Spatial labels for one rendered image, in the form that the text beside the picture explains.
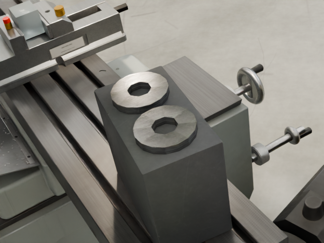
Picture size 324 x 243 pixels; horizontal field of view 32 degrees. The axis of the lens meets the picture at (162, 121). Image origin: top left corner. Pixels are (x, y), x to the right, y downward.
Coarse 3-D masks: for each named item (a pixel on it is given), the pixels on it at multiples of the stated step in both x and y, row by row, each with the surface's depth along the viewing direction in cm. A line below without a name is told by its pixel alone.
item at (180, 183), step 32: (96, 96) 88; (128, 96) 84; (160, 96) 83; (128, 128) 80; (160, 128) 79; (192, 128) 76; (128, 160) 80; (160, 160) 74; (192, 160) 75; (224, 160) 77; (128, 192) 95; (160, 192) 76; (192, 192) 78; (224, 192) 81; (160, 224) 80; (192, 224) 82; (224, 224) 85
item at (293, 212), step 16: (320, 176) 135; (304, 192) 131; (320, 192) 131; (288, 208) 129; (304, 208) 123; (320, 208) 122; (288, 224) 125; (304, 224) 122; (320, 224) 122; (304, 240) 124; (320, 240) 120
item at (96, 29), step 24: (96, 0) 138; (0, 24) 128; (96, 24) 130; (120, 24) 133; (0, 48) 128; (24, 48) 124; (48, 48) 127; (72, 48) 130; (96, 48) 132; (0, 72) 125; (24, 72) 127; (48, 72) 129
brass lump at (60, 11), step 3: (57, 6) 126; (60, 6) 126; (54, 9) 125; (57, 9) 125; (60, 9) 125; (63, 9) 126; (57, 12) 125; (60, 12) 125; (63, 12) 126; (57, 15) 126; (60, 15) 126
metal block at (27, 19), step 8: (8, 8) 127; (16, 8) 126; (24, 8) 126; (32, 8) 125; (16, 16) 123; (24, 16) 124; (32, 16) 125; (16, 24) 126; (24, 24) 125; (32, 24) 126; (40, 24) 127; (24, 32) 126; (32, 32) 127; (40, 32) 128
